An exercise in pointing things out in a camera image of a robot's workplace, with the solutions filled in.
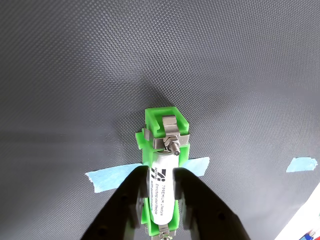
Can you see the long blue tape strip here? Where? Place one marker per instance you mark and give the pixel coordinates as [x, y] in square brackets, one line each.
[107, 177]

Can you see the green battery holder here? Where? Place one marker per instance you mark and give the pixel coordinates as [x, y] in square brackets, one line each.
[152, 117]

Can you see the black textured mat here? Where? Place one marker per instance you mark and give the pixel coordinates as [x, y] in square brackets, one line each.
[100, 62]

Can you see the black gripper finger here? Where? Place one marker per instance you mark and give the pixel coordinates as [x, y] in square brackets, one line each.
[212, 215]
[117, 210]

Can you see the small blue tape piece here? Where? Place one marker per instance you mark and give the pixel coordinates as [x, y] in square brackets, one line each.
[300, 165]

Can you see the white AA battery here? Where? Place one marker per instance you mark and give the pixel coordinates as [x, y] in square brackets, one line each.
[162, 200]

